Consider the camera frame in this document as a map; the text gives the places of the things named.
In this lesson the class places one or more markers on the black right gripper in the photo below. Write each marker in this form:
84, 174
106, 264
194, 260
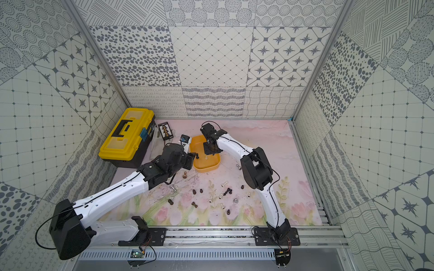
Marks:
207, 151

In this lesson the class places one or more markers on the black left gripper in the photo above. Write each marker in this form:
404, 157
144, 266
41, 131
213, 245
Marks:
189, 160

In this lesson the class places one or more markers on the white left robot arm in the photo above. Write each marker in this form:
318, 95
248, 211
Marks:
75, 225

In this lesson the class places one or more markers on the yellow plastic storage tray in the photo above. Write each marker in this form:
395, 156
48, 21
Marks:
205, 163

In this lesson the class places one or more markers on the black chess picture card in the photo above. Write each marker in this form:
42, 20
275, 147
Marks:
165, 131

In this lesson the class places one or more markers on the black knight chess piece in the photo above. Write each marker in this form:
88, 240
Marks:
228, 191

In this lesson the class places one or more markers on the clear plastic bag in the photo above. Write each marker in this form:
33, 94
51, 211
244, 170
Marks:
158, 144

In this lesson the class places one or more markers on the yellow black toolbox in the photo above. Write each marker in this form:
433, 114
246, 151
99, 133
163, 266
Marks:
128, 142

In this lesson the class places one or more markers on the aluminium rail base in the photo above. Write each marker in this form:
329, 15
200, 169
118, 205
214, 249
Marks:
222, 249

